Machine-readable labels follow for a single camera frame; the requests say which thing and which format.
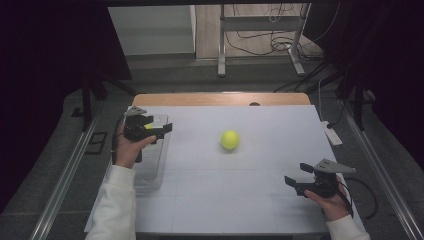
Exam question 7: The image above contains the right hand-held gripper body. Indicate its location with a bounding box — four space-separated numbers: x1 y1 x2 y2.
294 158 357 199

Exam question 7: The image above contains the dark curtain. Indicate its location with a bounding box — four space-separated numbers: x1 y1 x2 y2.
303 0 424 171
0 0 132 214

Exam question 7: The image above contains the person's right hand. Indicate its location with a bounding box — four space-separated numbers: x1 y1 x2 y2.
303 176 354 222

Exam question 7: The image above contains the tangle of black floor cables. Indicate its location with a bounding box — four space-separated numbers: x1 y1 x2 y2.
224 3 341 63

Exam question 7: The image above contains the white metal desk frame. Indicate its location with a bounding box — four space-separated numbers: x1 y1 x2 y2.
217 3 313 78

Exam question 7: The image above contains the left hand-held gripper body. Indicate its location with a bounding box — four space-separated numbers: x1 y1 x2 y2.
123 105 164 164

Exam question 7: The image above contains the white power strip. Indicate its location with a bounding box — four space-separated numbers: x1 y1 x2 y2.
320 120 344 147

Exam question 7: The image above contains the aluminium floor rail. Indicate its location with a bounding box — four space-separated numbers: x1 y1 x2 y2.
339 99 424 240
29 113 101 240

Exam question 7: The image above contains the white table board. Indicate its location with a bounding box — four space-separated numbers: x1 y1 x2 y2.
83 105 367 234

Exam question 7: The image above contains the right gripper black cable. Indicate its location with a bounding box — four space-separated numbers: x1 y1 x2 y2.
339 176 379 220

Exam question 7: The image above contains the white cabinet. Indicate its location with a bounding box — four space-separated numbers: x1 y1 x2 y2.
107 4 198 57

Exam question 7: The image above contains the clear plastic container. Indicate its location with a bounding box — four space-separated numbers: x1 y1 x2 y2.
105 114 172 194

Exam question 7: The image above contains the person's left hand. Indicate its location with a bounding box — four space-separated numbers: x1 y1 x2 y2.
114 121 158 169

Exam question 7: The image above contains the black metal stand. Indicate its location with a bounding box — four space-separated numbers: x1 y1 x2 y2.
334 76 378 131
71 76 138 133

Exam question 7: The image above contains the black floor frame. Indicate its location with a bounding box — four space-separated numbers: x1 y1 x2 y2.
84 131 109 155

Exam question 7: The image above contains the wooden table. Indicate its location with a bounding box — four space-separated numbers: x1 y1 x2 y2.
132 92 312 107

